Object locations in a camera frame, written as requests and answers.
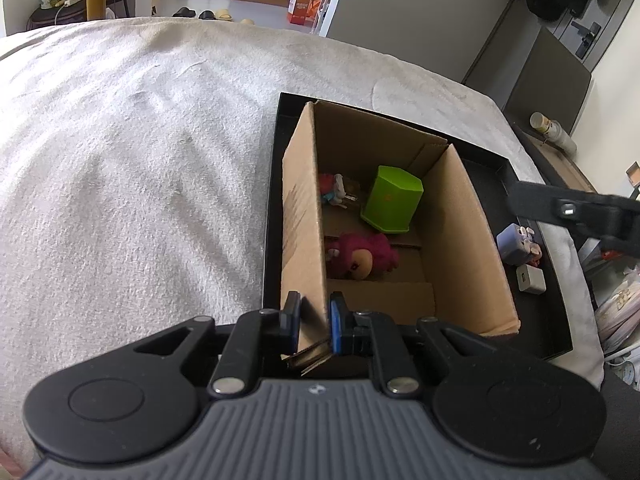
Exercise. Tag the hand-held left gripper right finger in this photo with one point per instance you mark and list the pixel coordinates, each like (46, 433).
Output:
(337, 325)

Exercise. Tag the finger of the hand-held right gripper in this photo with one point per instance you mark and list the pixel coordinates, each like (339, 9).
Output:
(540, 200)

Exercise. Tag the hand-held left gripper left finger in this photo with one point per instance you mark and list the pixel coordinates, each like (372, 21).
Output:
(292, 325)

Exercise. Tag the purple cube toy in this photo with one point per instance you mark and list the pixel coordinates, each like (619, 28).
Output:
(512, 245)

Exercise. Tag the pink plush toy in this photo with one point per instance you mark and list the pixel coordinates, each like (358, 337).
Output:
(370, 255)

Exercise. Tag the small white cube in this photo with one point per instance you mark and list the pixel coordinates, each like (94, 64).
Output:
(531, 280)

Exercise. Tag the brown cardboard box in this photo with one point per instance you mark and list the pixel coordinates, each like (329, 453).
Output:
(460, 240)

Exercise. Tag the black tray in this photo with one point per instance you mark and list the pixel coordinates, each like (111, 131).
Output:
(540, 320)

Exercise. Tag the small red blue figurine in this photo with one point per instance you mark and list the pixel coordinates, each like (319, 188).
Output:
(335, 190)

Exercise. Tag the green hexagonal box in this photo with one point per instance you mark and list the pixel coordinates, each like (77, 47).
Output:
(392, 200)

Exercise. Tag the stack of paper cups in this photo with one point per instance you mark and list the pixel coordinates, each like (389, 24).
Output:
(552, 132)

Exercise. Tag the grey leaning board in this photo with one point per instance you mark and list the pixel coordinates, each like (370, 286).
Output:
(547, 85)

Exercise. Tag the black door lock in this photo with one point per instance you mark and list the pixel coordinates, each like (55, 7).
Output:
(586, 37)

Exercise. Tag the orange cardboard box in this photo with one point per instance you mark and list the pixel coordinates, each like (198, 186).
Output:
(301, 6)

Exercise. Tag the black slipper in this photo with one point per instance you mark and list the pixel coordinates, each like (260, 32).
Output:
(206, 15)
(184, 12)

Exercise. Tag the dark wooden frame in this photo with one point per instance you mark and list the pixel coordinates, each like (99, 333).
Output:
(555, 165)

